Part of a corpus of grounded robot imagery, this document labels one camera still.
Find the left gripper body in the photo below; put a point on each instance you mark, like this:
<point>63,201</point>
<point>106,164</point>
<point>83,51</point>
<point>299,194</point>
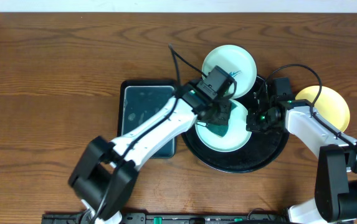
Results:
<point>217,115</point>

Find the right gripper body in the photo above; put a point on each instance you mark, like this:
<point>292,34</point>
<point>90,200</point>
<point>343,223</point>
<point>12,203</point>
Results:
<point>261,122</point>

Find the green yellow scrub sponge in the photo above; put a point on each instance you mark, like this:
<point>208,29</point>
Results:
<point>220,128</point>

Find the pale green plate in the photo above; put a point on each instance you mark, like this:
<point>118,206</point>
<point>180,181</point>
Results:
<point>236,137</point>
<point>237,62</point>

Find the yellow plate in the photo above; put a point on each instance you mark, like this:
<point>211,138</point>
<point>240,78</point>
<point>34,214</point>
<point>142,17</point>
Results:
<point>330,105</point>

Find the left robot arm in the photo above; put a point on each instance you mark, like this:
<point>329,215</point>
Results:
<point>106,173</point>

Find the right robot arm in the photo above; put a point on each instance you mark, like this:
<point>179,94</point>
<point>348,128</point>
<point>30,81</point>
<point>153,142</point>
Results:
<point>335,197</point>

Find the black rectangular water tray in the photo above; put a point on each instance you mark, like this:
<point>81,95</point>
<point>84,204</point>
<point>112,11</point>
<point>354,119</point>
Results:
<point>140,100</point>

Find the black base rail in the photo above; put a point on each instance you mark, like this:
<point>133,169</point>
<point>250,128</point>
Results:
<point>142,218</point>

